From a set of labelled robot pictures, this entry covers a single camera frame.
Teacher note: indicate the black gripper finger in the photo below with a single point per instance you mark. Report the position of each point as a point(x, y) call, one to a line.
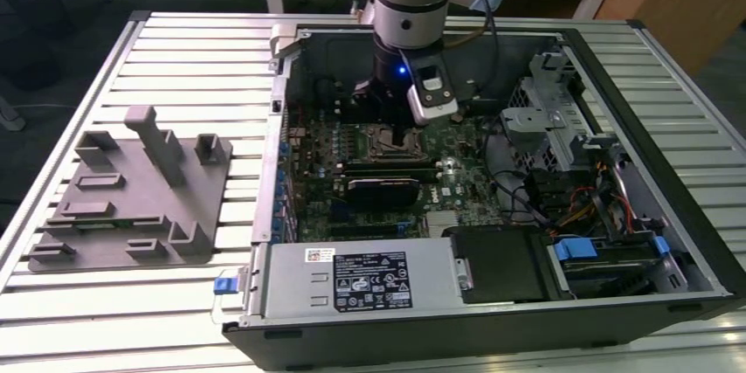
point(401, 139)
point(416, 137)

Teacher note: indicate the silver CPU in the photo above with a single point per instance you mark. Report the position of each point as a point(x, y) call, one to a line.
point(385, 141)

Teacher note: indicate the CPU socket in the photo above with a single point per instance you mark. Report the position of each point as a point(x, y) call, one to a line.
point(385, 158)

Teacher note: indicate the RAM slot white latches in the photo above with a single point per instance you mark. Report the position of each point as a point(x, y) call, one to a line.
point(390, 165)
point(393, 174)

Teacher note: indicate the round coin battery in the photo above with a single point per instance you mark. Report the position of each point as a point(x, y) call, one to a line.
point(458, 118)

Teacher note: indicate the green motherboard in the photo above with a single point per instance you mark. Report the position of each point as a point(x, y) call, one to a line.
point(466, 159)

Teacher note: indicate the black graphics card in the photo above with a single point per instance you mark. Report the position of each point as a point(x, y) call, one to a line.
point(382, 194)

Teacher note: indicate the silver chipset heatsink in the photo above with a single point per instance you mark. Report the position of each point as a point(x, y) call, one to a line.
point(442, 222)

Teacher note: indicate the silver metal drive cage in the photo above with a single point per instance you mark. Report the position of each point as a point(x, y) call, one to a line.
point(542, 137)

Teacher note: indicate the black expansion slot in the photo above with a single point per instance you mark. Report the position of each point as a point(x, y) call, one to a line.
point(362, 230)

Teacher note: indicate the blue disk carrier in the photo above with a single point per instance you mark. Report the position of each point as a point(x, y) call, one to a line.
point(574, 250)

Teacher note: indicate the silver power supply unit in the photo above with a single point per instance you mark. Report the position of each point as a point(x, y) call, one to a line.
point(292, 285)

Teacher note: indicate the blue release latch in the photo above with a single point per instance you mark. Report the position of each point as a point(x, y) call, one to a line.
point(226, 285)

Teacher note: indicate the black disk drive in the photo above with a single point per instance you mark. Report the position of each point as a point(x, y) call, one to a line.
point(612, 274)

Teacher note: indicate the black PC case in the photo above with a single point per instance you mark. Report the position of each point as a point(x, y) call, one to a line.
point(408, 347)

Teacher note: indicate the grey parts rack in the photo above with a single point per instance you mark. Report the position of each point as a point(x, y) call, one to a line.
point(134, 198)

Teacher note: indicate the blue plastic clip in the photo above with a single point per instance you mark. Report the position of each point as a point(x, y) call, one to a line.
point(660, 245)

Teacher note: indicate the green RAM stick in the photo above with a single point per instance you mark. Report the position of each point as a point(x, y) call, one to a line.
point(117, 224)

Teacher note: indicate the wooden cabinet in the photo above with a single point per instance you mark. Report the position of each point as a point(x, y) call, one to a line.
point(700, 6)

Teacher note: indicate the grey metal foot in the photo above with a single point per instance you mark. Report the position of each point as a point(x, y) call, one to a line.
point(11, 117)

